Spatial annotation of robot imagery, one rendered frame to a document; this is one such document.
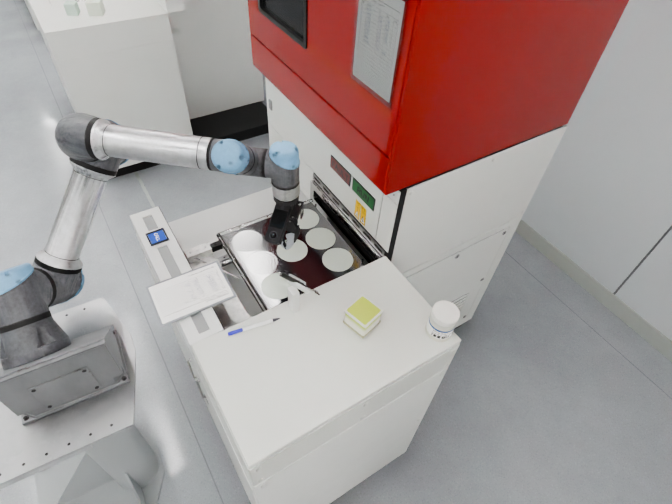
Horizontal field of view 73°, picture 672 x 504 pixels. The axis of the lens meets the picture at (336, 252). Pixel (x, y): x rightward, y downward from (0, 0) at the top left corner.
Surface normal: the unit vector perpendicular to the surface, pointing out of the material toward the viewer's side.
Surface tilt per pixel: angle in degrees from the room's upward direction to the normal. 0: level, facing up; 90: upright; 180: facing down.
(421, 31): 90
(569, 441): 0
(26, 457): 0
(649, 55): 90
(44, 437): 0
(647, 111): 90
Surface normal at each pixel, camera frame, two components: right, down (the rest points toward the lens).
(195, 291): 0.06, -0.67
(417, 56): 0.53, 0.65
